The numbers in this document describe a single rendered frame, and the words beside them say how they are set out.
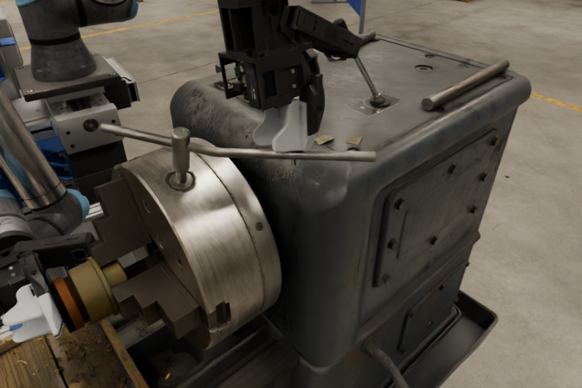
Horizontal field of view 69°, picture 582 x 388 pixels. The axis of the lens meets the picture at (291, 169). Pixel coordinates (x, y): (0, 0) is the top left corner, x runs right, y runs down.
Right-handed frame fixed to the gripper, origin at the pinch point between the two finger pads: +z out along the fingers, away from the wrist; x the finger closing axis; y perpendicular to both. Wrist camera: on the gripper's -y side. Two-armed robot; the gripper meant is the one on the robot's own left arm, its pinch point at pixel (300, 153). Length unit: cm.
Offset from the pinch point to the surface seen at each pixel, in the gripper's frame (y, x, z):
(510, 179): -222, -60, 122
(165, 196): 14.1, -11.0, 3.8
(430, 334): -43, -5, 72
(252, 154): 5.4, -2.7, -1.2
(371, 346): -13.6, -0.8, 47.4
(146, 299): 20.5, -10.5, 16.8
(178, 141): 11.7, -8.4, -3.7
